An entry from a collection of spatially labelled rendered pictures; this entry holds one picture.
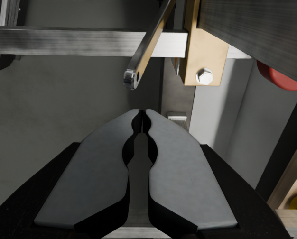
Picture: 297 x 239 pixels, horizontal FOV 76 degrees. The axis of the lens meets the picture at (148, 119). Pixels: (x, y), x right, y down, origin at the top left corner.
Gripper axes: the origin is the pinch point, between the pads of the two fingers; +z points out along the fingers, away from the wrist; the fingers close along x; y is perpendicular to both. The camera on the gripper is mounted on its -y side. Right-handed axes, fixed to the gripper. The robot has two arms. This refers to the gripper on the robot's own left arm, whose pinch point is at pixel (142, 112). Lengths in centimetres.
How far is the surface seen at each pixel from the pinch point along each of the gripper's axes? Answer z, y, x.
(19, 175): 101, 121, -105
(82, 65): 101, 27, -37
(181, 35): 14.5, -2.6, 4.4
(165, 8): 6.8, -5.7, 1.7
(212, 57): 13.5, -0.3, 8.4
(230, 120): 39, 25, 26
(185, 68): 13.7, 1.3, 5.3
